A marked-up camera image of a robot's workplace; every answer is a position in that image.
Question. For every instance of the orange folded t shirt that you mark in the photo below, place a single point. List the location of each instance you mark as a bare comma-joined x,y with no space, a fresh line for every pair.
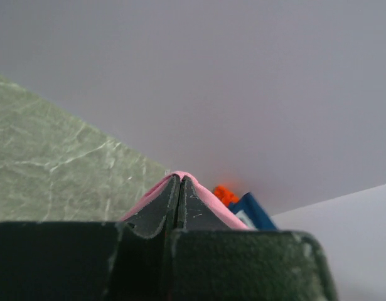
226,196

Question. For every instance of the pink t shirt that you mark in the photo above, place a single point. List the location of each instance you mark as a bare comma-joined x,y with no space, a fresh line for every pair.
195,207

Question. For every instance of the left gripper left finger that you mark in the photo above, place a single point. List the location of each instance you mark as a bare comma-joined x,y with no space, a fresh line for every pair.
112,260

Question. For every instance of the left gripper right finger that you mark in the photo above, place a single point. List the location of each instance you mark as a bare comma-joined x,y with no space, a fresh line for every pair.
214,256

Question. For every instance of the blue printed folded t shirt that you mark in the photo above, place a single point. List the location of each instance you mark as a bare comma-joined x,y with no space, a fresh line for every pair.
251,213

